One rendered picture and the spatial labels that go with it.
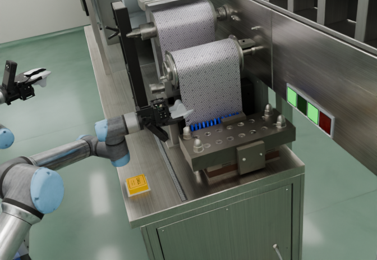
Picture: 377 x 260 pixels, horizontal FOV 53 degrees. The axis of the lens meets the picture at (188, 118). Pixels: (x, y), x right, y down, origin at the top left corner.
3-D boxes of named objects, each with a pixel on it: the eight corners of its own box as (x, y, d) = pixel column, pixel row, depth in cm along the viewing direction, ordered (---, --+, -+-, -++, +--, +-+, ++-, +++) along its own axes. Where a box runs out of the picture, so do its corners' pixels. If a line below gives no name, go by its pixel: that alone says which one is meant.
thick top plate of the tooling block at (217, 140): (180, 147, 144) (178, 135, 141) (274, 120, 151) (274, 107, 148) (193, 172, 130) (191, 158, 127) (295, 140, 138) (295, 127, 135)
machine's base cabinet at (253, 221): (110, 112, 382) (87, 30, 337) (170, 96, 394) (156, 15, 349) (176, 359, 171) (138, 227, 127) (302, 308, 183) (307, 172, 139)
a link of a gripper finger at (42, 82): (53, 81, 162) (32, 89, 158) (50, 69, 159) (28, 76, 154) (56, 84, 160) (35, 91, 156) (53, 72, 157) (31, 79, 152)
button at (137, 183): (127, 183, 141) (125, 178, 140) (145, 178, 142) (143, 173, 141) (129, 195, 135) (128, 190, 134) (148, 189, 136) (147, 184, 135)
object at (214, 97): (186, 128, 145) (179, 85, 136) (242, 112, 150) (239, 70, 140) (187, 128, 145) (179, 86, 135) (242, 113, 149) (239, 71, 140)
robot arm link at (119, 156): (111, 153, 150) (105, 130, 144) (135, 157, 145) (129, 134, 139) (100, 165, 144) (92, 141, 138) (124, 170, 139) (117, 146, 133)
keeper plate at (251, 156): (238, 172, 136) (235, 147, 131) (262, 164, 138) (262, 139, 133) (240, 176, 134) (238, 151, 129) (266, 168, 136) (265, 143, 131)
